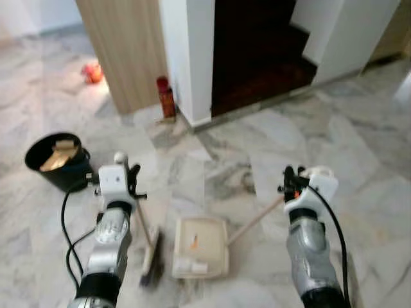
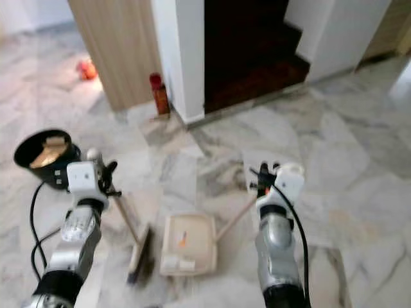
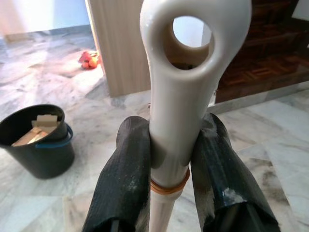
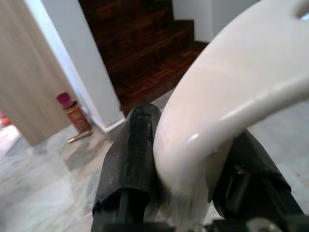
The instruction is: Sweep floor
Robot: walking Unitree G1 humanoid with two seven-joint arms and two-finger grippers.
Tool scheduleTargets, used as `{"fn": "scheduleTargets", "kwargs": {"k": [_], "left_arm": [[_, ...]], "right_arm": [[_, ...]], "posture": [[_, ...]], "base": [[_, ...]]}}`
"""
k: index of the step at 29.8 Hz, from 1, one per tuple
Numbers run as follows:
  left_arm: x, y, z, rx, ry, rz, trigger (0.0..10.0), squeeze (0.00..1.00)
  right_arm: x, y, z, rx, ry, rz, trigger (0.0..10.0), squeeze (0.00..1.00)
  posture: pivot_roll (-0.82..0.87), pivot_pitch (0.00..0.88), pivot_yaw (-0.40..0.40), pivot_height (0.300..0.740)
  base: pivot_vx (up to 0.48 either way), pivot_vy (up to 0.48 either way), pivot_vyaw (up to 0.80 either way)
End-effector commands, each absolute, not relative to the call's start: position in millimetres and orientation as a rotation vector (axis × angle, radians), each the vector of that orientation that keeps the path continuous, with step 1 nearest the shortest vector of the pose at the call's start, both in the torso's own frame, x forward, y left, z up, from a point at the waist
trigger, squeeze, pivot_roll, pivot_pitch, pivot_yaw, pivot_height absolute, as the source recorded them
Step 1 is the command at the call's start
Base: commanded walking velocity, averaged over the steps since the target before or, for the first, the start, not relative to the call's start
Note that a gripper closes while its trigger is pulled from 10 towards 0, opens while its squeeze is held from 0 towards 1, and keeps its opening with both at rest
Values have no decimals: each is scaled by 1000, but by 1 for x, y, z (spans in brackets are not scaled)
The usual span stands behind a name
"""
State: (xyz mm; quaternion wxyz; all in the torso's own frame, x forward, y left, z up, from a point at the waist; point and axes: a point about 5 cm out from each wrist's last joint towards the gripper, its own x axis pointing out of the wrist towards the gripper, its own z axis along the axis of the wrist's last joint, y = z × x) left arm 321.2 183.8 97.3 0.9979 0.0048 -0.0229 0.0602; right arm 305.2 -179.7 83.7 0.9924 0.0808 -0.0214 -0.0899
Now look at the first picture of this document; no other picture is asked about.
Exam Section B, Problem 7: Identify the wood grain panel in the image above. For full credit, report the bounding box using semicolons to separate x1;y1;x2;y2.
76;0;169;116

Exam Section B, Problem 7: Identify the small orange red object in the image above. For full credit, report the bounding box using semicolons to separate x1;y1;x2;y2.
82;62;103;84

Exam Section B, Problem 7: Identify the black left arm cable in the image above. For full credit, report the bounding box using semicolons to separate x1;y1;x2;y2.
61;183;103;289

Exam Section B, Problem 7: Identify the beige dustpan with long handle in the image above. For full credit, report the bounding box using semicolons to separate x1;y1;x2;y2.
172;194;288;280

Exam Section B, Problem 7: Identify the dark wooden staircase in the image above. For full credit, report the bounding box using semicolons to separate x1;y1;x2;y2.
212;0;319;116

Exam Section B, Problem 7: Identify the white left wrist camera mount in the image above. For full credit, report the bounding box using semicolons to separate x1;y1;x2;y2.
98;165;132;207

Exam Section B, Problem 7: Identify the black plastic bucket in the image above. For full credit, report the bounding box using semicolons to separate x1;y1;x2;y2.
24;133;94;193

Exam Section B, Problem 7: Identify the hand broom with beige handle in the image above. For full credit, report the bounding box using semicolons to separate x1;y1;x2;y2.
114;152;166;287

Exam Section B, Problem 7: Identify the red spray can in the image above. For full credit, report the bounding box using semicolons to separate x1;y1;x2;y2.
156;76;176;121

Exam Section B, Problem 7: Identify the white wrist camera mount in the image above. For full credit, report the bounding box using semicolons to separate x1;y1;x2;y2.
98;165;132;207
284;167;339;216

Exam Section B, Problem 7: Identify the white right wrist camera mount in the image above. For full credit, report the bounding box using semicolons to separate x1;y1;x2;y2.
284;167;339;216

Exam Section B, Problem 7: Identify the brown cardboard piece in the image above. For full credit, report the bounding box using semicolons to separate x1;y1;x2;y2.
40;140;78;173

